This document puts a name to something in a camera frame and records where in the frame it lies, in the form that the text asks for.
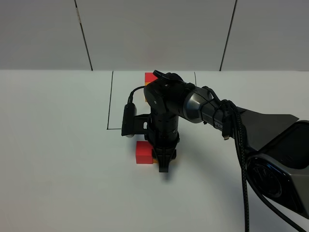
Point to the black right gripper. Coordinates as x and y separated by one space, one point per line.
162 134

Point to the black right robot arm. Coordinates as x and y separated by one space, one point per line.
276 146

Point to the red template block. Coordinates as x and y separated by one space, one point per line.
149 77

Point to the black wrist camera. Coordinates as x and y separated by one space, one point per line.
133 124

